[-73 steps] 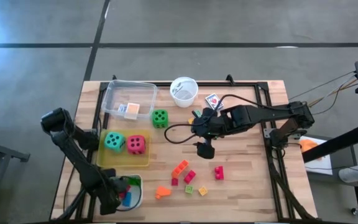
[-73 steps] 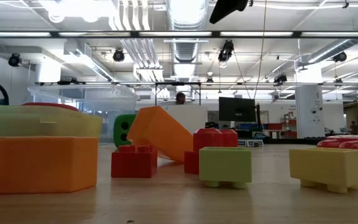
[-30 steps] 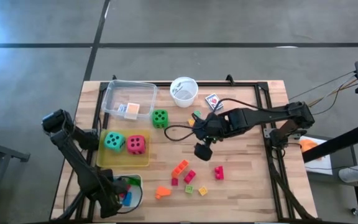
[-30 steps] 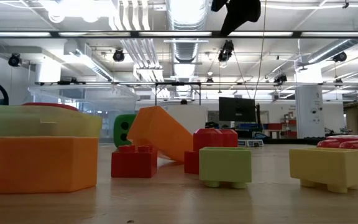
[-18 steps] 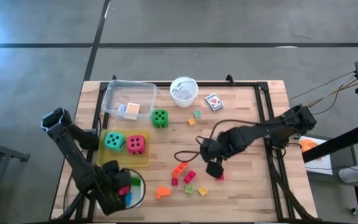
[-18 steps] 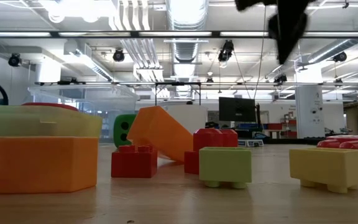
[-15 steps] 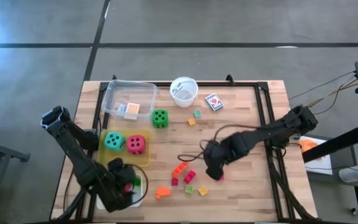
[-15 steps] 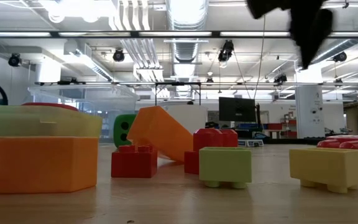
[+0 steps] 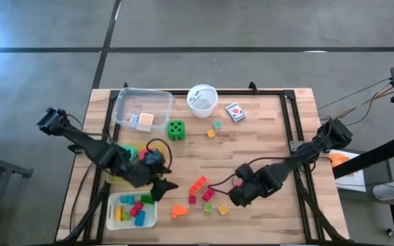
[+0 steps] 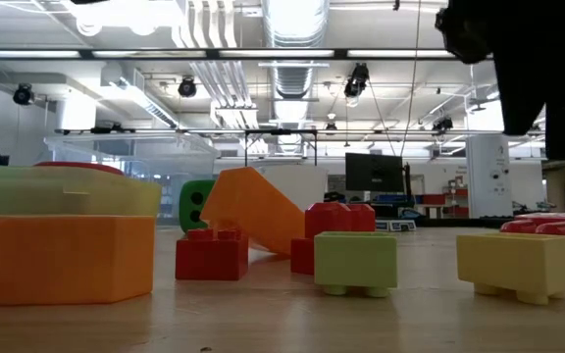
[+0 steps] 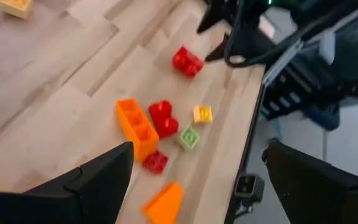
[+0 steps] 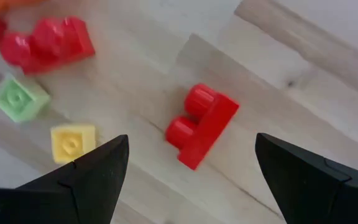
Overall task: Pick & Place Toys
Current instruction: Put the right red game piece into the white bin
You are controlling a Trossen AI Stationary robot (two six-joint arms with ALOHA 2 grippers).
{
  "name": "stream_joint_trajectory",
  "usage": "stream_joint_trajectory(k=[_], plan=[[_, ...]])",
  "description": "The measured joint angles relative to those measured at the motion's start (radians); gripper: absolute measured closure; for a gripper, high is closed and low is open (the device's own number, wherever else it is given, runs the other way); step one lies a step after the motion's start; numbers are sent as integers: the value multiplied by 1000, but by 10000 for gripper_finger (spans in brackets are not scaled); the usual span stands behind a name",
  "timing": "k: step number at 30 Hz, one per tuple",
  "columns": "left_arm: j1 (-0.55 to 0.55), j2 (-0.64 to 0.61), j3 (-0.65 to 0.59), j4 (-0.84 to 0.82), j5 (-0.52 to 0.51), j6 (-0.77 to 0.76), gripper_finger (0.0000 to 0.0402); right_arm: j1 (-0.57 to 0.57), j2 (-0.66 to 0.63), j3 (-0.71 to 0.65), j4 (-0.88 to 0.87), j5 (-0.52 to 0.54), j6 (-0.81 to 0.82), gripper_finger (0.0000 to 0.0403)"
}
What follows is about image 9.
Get teal foam die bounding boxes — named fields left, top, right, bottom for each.
left=123, top=145, right=139, bottom=161

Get playing card box with heart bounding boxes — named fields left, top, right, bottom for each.
left=225, top=102, right=247, bottom=123

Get black diagonal bar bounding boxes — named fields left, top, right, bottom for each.
left=332, top=135, right=394, bottom=179

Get white translucent plastic cup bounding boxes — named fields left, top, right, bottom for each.
left=186, top=83, right=219, bottom=119

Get clear plastic container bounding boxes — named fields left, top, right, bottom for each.
left=111, top=87, right=174, bottom=133

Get white plastic bin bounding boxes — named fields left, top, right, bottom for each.
left=105, top=191, right=158, bottom=231

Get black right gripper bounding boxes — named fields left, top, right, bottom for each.
left=228, top=163, right=283, bottom=208

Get blue toy brick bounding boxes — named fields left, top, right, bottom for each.
left=134, top=210, right=146, bottom=227

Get orange object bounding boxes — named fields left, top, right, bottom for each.
left=329, top=152, right=355, bottom=169

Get black aluminium table frame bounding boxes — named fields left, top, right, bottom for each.
left=60, top=81, right=352, bottom=245

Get orange wedge toy brick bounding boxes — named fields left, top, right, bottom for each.
left=170, top=204, right=189, bottom=220

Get white paper sheet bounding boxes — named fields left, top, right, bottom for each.
left=329, top=148, right=367, bottom=193

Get yellow translucent plastic tray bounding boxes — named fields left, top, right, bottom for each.
left=106, top=141, right=167, bottom=187

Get bundle of thin wires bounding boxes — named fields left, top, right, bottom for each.
left=316, top=77, right=394, bottom=124

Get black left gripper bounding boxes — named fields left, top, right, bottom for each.
left=109, top=146, right=179, bottom=202

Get grey metal bracket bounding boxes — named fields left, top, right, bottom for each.
left=289, top=139, right=303, bottom=153

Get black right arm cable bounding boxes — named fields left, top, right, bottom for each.
left=207, top=156, right=331, bottom=195

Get long orange toy brick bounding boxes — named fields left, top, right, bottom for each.
left=188, top=175, right=209, bottom=197

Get green foam die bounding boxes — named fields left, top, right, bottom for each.
left=167, top=120, right=186, bottom=141

